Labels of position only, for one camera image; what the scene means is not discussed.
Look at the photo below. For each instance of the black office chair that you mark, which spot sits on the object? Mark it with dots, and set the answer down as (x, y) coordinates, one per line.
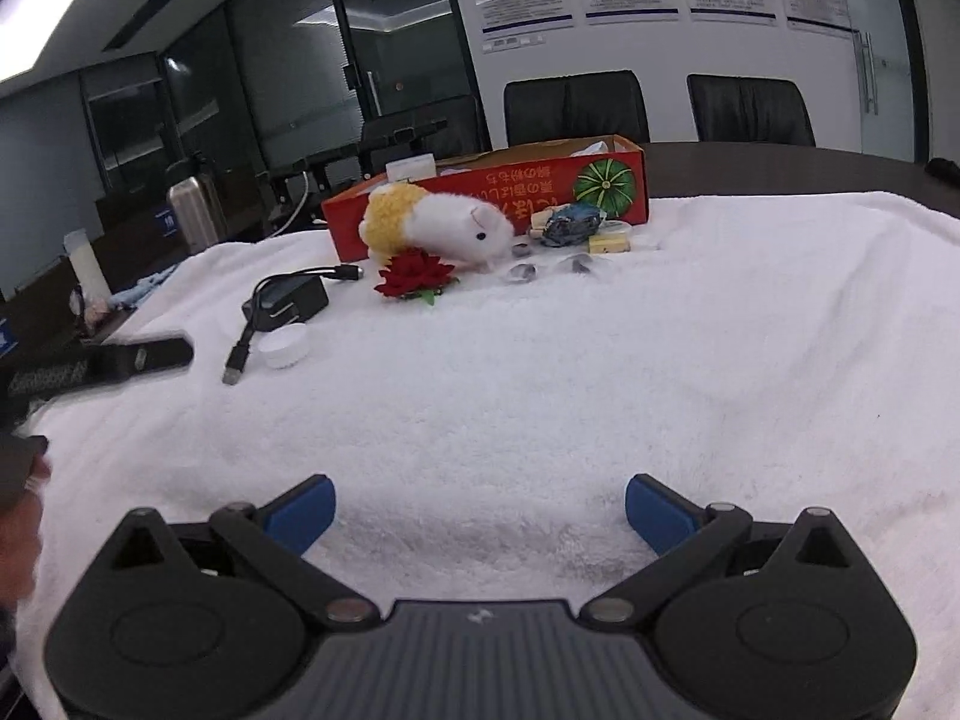
(450, 127)
(750, 111)
(574, 109)

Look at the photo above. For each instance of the stainless steel thermos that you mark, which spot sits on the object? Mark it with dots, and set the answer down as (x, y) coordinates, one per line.
(195, 214)

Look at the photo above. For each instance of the blue desk sign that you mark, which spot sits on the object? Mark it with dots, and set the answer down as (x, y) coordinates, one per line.
(6, 337)
(167, 222)

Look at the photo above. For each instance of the red fabric flower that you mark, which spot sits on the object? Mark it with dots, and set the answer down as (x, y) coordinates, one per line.
(416, 276)

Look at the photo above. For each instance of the clear wrapped candy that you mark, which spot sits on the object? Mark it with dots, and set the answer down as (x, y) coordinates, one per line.
(523, 248)
(581, 267)
(521, 274)

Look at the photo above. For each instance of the white fluffy towel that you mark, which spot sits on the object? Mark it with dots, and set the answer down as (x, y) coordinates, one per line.
(525, 390)

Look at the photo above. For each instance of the pale yellow small box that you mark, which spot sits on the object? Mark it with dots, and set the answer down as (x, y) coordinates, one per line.
(611, 242)

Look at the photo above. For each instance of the small beige box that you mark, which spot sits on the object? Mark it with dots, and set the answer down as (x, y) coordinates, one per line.
(544, 223)

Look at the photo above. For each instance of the white round device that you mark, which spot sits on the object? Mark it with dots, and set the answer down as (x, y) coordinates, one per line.
(283, 346)

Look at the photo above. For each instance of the blue foil item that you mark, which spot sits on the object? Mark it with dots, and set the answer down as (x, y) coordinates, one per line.
(570, 225)

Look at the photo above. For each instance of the small wall plate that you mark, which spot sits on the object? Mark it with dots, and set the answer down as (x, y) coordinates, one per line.
(514, 43)

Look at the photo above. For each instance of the white power adapter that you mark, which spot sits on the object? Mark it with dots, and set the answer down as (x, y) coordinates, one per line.
(411, 166)

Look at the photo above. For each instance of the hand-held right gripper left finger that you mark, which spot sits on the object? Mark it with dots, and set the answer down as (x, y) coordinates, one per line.
(300, 514)

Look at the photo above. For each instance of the orange cardboard box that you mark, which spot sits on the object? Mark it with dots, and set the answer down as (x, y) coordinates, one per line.
(525, 187)

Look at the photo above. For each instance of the light blue cloth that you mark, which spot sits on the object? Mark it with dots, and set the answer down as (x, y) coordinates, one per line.
(146, 286)

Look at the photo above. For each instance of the clear plastic bag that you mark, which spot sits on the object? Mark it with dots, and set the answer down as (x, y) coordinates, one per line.
(90, 311)

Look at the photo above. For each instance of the yellow and white plush toy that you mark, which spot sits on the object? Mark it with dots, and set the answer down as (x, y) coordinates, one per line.
(442, 221)

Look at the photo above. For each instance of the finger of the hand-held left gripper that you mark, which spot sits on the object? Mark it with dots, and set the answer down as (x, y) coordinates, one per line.
(146, 358)
(19, 465)

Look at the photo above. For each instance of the dark wooden desktop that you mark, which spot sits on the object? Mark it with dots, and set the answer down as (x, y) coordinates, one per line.
(750, 169)

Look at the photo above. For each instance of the white plastic bottle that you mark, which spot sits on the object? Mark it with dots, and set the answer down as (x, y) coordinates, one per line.
(86, 262)

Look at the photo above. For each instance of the person's left hand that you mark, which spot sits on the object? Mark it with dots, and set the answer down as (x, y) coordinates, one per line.
(16, 555)

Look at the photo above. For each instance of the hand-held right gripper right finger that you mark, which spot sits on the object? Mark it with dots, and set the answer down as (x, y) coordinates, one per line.
(658, 514)

